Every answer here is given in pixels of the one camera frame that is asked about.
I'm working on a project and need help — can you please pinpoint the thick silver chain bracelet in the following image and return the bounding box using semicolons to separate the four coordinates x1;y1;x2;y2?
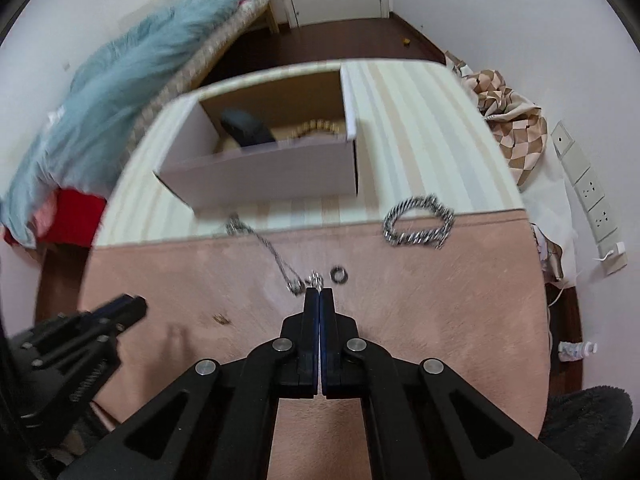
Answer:
382;194;457;252

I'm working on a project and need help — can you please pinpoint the white charger plug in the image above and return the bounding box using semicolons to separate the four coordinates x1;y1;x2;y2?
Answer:
598;242;626;264

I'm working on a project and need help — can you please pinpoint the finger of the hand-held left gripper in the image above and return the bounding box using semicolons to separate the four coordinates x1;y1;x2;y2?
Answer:
10;295;149;367
30;332;124;413

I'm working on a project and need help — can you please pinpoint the striped beige tablecloth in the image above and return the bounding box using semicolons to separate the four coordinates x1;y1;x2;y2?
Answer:
94;57;526;249

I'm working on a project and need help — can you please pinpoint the dark fluffy cushion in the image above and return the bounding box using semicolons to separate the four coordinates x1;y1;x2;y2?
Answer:
537;385;635;480

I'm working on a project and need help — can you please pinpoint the beige beaded bracelet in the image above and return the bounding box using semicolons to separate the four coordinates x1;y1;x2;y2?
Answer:
287;118;346;140

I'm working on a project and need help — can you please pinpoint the fluffy light blue blanket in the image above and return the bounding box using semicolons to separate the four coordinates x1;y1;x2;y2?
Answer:
0;0;274;249

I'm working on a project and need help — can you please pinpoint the woven bed mattress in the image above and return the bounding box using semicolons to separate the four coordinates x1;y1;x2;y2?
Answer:
125;0;274;157

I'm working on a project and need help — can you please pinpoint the black pouch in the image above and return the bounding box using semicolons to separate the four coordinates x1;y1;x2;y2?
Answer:
220;107;277;149

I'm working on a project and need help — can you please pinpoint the white cable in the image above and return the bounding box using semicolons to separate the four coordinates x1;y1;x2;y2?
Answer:
546;259;603;358

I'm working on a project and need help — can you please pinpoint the small white bottle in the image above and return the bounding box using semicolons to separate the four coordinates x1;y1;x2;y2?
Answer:
557;341;600;362

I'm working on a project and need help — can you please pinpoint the red cloth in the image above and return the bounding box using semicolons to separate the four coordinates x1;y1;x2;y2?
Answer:
2;186;109;249

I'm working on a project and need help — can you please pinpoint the white cardboard box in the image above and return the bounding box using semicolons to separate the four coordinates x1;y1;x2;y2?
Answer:
152;60;360;214

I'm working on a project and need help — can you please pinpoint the brown checkered cloth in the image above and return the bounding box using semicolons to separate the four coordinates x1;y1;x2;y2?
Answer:
444;50;549;189

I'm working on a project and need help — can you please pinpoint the thin silver chain necklace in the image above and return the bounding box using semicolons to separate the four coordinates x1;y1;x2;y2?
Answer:
225;214;325;297

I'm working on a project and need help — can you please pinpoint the beige wall socket panel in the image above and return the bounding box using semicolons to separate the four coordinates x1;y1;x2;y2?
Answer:
550;120;629;277

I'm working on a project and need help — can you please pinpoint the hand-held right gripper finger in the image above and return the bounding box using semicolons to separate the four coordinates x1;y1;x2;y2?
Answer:
320;288;582;480
55;290;320;480

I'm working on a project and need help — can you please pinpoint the pink suede mat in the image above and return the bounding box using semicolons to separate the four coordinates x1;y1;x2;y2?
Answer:
77;209;552;480

